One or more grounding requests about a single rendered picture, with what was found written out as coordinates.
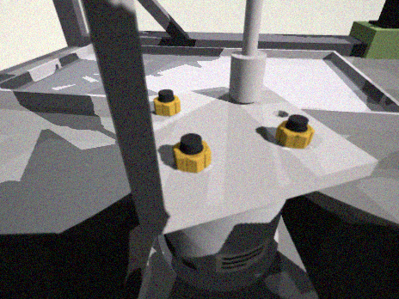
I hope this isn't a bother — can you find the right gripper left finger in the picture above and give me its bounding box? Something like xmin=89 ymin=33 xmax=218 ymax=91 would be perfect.
xmin=0 ymin=192 xmax=154 ymax=299

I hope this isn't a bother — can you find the yellow hex nut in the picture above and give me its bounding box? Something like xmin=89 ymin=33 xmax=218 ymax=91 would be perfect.
xmin=173 ymin=140 xmax=212 ymax=173
xmin=275 ymin=120 xmax=315 ymax=149
xmin=153 ymin=95 xmax=181 ymax=116

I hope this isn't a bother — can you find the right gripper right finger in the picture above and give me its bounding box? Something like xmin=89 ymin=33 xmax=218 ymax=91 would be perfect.
xmin=282 ymin=191 xmax=399 ymax=299

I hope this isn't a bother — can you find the blue electric nut driver barrel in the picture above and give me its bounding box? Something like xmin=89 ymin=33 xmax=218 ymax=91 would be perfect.
xmin=229 ymin=0 xmax=267 ymax=103

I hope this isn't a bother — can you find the white shallow rectangular tray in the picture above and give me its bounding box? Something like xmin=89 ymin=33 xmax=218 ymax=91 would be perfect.
xmin=0 ymin=44 xmax=399 ymax=131

